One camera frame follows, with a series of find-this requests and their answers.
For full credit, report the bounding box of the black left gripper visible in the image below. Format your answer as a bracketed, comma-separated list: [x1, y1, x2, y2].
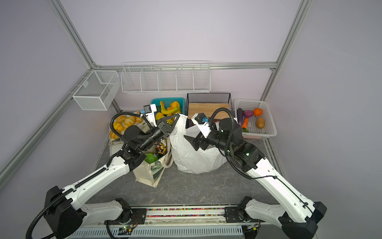
[139, 114, 180, 152]

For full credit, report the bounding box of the white plastic grocery bag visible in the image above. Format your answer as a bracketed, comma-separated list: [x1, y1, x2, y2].
[170, 115, 227, 174]

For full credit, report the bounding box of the green snack bag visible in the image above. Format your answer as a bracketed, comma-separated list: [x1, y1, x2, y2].
[145, 153, 158, 164]

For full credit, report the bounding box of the beige canvas tote bag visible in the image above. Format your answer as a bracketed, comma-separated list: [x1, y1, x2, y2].
[133, 138, 174, 188]

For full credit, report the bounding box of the yellow black chips bag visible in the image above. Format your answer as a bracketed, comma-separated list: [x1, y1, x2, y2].
[155, 139, 167, 158]

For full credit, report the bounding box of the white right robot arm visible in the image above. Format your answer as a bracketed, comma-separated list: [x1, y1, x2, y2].
[185, 108, 327, 239]

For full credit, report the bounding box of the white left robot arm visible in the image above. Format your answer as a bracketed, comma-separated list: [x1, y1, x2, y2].
[25, 112, 180, 239]

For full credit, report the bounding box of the yellow banana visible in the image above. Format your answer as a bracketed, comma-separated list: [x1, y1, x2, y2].
[160, 101, 181, 115]

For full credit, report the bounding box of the orange fruit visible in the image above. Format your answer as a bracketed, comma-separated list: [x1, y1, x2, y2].
[170, 101, 181, 109]

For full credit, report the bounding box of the teal plastic fruit basket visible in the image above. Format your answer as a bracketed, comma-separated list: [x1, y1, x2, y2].
[151, 98, 185, 120]

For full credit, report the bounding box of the striped bread loaf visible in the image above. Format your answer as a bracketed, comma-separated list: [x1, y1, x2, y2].
[123, 116, 136, 129]

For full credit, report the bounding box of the black mesh wooden shelf rack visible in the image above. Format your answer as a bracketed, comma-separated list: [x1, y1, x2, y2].
[186, 93, 233, 128]

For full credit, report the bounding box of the croissant bread top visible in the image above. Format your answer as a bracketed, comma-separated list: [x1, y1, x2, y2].
[115, 115, 126, 123]

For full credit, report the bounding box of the croissant bread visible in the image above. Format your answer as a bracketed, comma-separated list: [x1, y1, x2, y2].
[115, 115, 126, 123]
[113, 122, 124, 132]
[109, 131, 119, 139]

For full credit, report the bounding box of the croissant bread left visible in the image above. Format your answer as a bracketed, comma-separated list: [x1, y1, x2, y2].
[113, 122, 124, 132]

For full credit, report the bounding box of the orange carrot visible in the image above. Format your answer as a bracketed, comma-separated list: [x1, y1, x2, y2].
[242, 118, 249, 129]

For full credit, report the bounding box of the croissant bread bottom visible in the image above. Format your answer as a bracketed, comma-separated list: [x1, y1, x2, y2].
[109, 131, 119, 139]

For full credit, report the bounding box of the white bread tray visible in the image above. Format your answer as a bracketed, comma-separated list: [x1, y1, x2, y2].
[109, 115, 148, 155]

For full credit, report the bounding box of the purple onion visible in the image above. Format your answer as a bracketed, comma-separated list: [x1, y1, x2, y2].
[243, 110, 254, 118]

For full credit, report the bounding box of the brown potato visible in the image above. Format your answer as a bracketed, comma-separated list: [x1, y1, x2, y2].
[256, 117, 266, 129]

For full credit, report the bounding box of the orange pumpkin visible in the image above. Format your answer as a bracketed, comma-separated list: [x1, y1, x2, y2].
[253, 108, 263, 117]

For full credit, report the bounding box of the white plastic vegetable basket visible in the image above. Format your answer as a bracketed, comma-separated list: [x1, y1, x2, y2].
[234, 99, 277, 139]

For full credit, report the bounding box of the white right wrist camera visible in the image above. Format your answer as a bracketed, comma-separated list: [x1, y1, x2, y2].
[191, 113, 218, 138]

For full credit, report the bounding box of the white wire wall rack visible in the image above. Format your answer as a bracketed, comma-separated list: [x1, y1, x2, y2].
[121, 61, 211, 93]

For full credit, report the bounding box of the white mesh wall box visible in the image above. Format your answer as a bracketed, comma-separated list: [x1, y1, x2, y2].
[73, 70, 121, 111]

